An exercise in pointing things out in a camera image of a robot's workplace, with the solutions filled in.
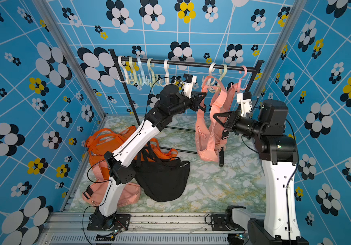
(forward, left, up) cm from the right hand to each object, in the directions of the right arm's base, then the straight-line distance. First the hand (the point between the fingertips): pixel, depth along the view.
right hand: (217, 114), depth 55 cm
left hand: (+15, +2, -1) cm, 15 cm away
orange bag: (+20, +68, -45) cm, 84 cm away
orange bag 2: (+7, +31, -40) cm, 51 cm away
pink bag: (-16, +40, -41) cm, 60 cm away
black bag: (-7, +25, -46) cm, 53 cm away
